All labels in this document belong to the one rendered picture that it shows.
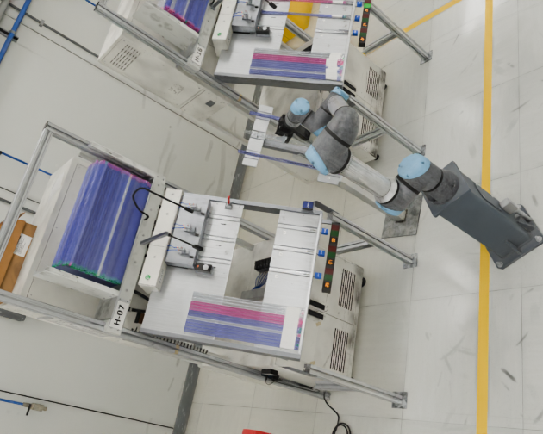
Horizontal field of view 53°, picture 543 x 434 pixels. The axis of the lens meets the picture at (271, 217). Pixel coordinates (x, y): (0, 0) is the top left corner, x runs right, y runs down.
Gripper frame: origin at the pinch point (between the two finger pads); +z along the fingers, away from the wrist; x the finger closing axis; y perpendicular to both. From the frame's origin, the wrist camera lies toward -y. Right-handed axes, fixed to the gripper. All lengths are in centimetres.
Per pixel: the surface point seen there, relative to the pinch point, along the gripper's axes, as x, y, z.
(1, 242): 88, 99, -9
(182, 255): 67, 31, 9
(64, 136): 35, 95, -2
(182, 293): 83, 25, 13
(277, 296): 75, -15, 0
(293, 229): 41.7, -14.9, 2.7
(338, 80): -48, -20, 8
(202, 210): 44, 28, 10
